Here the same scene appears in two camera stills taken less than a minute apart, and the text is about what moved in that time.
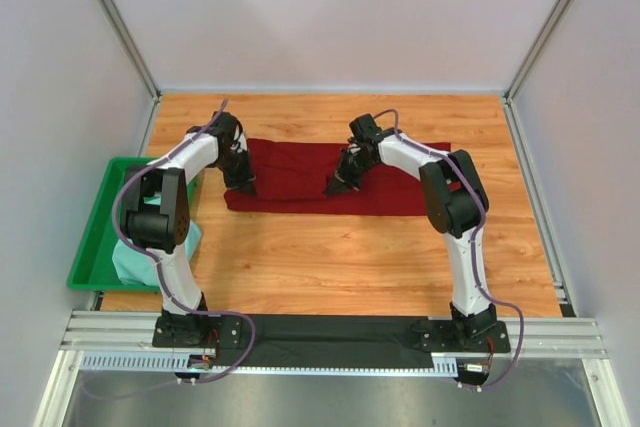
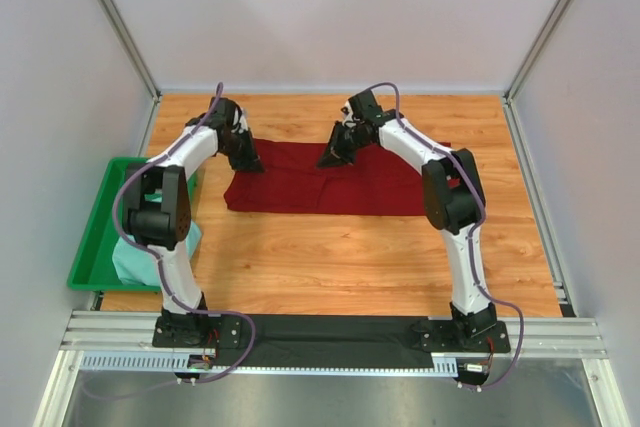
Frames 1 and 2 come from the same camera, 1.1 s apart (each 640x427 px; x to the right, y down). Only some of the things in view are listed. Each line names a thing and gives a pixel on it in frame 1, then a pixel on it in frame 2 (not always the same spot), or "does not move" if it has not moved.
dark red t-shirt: [291, 176] does not move
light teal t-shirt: [135, 266] does not move
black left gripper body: [236, 168] to [240, 151]
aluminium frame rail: [111, 330] does not move
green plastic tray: [93, 268] does not move
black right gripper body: [352, 167] to [345, 143]
